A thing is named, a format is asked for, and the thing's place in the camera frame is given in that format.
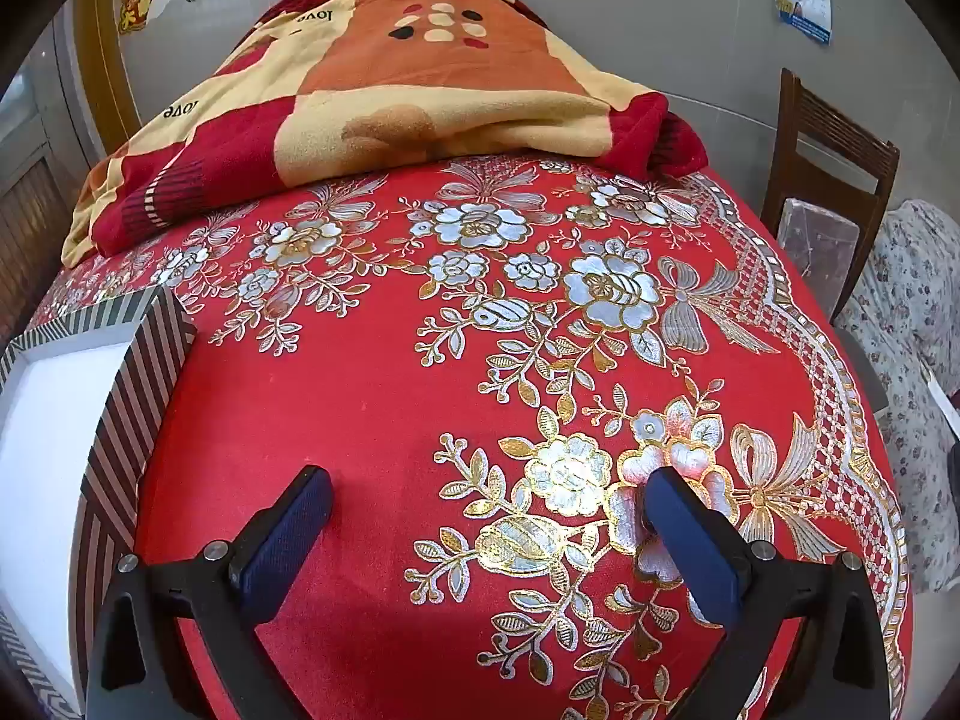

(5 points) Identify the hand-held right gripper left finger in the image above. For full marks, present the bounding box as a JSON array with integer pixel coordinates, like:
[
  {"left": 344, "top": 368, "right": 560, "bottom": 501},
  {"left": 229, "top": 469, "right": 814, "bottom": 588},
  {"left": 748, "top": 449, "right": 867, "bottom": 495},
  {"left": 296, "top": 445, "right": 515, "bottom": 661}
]
[{"left": 88, "top": 465, "right": 335, "bottom": 720}]

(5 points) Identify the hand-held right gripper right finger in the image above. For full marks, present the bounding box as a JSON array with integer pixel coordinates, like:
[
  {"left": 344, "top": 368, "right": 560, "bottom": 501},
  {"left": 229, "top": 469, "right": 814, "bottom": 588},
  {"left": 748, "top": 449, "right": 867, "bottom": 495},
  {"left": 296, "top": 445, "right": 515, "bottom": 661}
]
[{"left": 641, "top": 465, "right": 893, "bottom": 720}]

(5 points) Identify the striped box with white inside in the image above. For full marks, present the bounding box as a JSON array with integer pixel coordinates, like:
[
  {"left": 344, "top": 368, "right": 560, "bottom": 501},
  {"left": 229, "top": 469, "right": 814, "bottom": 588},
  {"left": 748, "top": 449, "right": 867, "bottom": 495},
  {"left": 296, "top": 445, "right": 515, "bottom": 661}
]
[{"left": 0, "top": 286, "right": 197, "bottom": 720}]

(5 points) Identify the red floral tablecloth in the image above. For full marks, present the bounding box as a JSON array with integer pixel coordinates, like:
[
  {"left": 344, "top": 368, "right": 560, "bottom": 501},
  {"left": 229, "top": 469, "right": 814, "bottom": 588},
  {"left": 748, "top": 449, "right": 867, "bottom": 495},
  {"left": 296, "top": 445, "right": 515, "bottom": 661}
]
[{"left": 34, "top": 154, "right": 908, "bottom": 720}]

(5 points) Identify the plastic-wrapped package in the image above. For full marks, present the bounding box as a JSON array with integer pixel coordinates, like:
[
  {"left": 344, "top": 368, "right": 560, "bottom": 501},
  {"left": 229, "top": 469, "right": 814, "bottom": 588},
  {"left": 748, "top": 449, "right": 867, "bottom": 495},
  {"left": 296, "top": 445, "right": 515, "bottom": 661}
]
[{"left": 776, "top": 196, "right": 856, "bottom": 278}]

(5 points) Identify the white floral cloth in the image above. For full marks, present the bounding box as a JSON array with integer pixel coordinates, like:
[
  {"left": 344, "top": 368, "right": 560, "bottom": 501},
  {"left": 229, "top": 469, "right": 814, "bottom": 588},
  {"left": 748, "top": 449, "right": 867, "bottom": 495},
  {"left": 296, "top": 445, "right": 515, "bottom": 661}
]
[{"left": 832, "top": 199, "right": 960, "bottom": 593}]

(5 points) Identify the wooden slatted panel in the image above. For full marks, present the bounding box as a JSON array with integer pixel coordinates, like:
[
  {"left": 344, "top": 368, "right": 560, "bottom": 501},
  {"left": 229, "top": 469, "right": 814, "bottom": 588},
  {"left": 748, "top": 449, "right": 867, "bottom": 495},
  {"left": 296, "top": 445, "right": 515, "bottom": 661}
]
[{"left": 0, "top": 157, "right": 76, "bottom": 338}]

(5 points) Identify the dark wooden chair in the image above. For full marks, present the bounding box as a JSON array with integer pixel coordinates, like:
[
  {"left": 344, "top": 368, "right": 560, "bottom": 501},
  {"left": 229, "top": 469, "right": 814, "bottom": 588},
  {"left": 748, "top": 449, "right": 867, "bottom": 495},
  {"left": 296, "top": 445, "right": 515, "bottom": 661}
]
[{"left": 759, "top": 67, "right": 901, "bottom": 316}]

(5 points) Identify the red and yellow printed blanket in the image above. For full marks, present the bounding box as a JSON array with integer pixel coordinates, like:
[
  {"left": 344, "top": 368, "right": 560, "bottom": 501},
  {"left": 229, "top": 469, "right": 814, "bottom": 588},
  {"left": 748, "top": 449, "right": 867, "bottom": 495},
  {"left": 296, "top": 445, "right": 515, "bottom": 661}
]
[{"left": 60, "top": 0, "right": 710, "bottom": 267}]

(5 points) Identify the wooden door frame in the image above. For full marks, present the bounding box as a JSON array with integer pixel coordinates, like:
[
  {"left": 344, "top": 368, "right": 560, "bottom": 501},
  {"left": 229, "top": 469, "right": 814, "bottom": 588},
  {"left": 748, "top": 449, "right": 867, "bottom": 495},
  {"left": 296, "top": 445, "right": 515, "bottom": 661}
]
[{"left": 94, "top": 0, "right": 143, "bottom": 158}]

